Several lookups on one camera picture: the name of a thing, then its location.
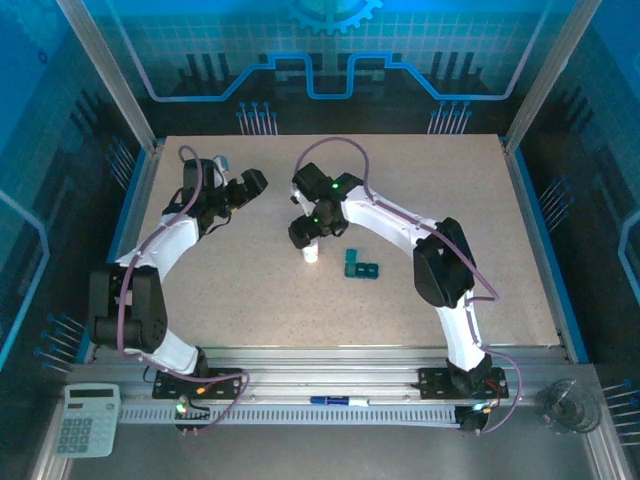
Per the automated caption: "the blue table side strip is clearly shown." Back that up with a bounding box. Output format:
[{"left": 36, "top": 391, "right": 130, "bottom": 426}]
[
  {"left": 74, "top": 149, "right": 151, "bottom": 364},
  {"left": 514, "top": 147, "right": 591, "bottom": 364}
]

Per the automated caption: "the blue white marker pen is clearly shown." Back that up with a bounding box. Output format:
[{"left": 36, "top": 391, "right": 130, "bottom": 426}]
[{"left": 309, "top": 395, "right": 371, "bottom": 408}]

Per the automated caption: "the white calculator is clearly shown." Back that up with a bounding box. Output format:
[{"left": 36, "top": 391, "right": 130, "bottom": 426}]
[{"left": 53, "top": 382, "right": 123, "bottom": 459}]

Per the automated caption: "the clear glass beaker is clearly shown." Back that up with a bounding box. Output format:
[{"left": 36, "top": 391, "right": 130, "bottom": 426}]
[{"left": 537, "top": 378, "right": 601, "bottom": 435}]

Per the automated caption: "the aluminium corner beam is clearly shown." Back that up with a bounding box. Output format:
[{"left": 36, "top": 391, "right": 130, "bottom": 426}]
[
  {"left": 587, "top": 432, "right": 632, "bottom": 480},
  {"left": 29, "top": 452, "right": 71, "bottom": 480}
]

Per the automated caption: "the long aluminium base rail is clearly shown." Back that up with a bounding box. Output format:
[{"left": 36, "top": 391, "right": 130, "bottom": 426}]
[{"left": 69, "top": 344, "right": 599, "bottom": 407}]

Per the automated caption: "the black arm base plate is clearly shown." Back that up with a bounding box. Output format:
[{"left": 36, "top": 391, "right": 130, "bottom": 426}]
[
  {"left": 151, "top": 367, "right": 245, "bottom": 401},
  {"left": 417, "top": 367, "right": 510, "bottom": 401}
]

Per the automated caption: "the aluminium frame post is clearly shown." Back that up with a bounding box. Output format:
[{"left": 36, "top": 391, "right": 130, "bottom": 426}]
[
  {"left": 501, "top": 0, "right": 605, "bottom": 154},
  {"left": 54, "top": 0, "right": 166, "bottom": 154}
]

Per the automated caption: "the grey slotted cable duct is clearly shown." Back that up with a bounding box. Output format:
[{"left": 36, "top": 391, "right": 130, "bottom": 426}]
[{"left": 118, "top": 402, "right": 464, "bottom": 427}]

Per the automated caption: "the black cable hub with LED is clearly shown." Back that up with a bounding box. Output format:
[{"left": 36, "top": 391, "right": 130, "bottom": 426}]
[
  {"left": 172, "top": 394, "right": 211, "bottom": 437},
  {"left": 455, "top": 402, "right": 496, "bottom": 435}
]

